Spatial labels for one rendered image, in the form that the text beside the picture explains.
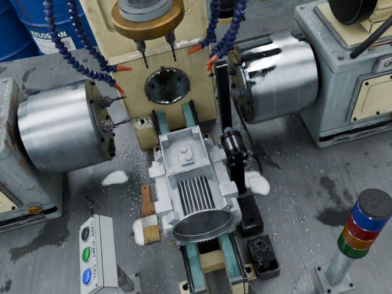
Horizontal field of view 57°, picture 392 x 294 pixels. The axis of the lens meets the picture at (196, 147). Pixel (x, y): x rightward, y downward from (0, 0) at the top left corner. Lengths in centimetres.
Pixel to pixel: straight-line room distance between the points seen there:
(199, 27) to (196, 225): 63
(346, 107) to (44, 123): 85
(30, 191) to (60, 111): 27
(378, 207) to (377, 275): 43
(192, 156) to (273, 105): 31
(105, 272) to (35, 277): 43
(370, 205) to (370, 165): 58
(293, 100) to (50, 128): 66
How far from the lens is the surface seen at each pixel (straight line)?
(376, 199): 71
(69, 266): 119
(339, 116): 119
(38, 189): 116
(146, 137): 126
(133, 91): 118
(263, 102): 102
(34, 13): 254
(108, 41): 121
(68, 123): 101
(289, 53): 104
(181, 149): 86
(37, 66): 186
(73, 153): 104
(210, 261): 103
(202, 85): 122
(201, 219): 97
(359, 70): 108
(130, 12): 90
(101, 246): 85
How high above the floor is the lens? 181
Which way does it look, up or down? 52 degrees down
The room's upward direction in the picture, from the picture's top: 12 degrees counter-clockwise
